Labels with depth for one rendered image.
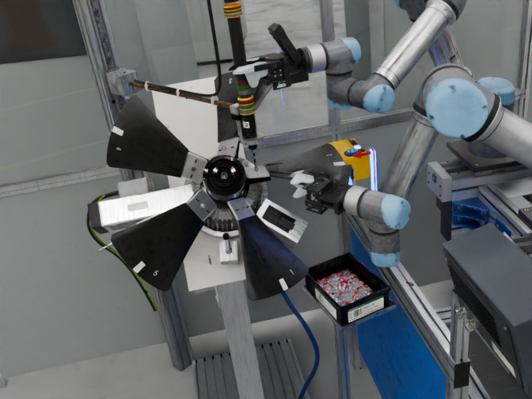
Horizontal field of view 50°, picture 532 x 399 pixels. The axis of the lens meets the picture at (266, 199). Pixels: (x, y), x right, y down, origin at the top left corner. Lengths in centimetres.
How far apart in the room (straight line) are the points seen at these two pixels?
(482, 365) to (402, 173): 112
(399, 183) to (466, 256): 39
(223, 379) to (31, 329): 91
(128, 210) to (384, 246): 76
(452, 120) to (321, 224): 144
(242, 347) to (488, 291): 119
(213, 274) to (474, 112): 95
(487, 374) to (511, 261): 128
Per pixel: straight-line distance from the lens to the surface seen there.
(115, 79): 201
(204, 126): 190
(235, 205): 159
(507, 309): 104
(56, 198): 245
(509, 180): 206
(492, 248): 115
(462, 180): 198
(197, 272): 180
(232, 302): 195
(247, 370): 217
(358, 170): 196
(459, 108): 124
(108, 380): 286
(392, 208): 136
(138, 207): 173
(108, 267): 260
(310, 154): 170
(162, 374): 278
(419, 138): 143
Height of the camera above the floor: 189
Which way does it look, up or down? 28 degrees down
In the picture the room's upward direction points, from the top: 8 degrees counter-clockwise
